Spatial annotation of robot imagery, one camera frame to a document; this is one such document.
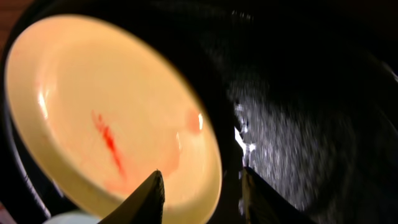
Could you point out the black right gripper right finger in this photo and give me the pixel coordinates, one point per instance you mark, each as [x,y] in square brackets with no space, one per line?
[263,205]

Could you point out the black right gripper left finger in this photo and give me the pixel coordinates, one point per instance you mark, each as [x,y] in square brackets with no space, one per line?
[143,206]

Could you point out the pale green plate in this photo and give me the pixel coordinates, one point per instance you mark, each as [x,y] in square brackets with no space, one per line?
[73,218]

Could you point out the yellow plate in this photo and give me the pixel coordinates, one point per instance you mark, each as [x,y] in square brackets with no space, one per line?
[99,110]

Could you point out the round black tray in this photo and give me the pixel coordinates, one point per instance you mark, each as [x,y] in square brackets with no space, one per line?
[314,92]

